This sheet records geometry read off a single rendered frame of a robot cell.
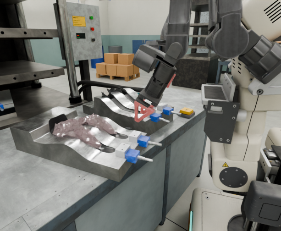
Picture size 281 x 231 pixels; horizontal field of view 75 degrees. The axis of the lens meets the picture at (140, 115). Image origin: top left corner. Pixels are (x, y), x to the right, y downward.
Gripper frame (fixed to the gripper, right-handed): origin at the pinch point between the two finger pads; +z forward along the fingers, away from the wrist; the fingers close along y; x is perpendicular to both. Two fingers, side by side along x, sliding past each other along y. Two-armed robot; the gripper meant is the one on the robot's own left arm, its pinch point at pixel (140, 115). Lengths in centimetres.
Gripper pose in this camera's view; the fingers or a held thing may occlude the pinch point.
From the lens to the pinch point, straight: 63.5
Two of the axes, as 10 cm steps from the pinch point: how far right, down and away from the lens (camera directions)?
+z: -4.3, 7.7, 4.7
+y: -2.8, 3.8, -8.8
